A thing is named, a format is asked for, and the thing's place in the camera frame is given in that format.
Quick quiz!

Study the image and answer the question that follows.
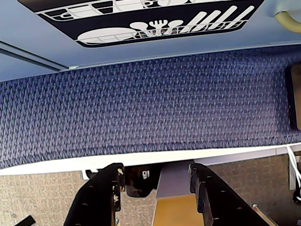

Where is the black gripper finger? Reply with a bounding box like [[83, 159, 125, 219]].
[[63, 162, 126, 226], [189, 162, 279, 226]]

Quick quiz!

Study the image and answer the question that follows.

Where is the black table clamp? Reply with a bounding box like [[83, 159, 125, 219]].
[[124, 164, 162, 198]]

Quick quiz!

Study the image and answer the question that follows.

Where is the gray table leg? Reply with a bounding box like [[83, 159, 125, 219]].
[[151, 161, 200, 226]]

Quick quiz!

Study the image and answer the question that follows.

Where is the small black flat object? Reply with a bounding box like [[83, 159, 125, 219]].
[[15, 215, 36, 226]]

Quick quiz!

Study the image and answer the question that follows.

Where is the blue wooden toy kitchen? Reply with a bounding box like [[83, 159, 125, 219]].
[[0, 0, 301, 83]]

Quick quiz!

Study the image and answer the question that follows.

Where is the black dishwasher rack decal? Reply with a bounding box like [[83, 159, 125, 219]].
[[17, 0, 266, 48]]

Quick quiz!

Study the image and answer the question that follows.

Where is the white under-table bracket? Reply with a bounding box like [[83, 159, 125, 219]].
[[81, 168, 101, 181]]

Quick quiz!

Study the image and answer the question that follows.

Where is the white cable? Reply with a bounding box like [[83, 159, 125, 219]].
[[286, 145, 301, 191]]

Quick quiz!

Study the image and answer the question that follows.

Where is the short gold dishwasher door handle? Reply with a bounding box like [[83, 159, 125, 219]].
[[272, 11, 301, 33]]

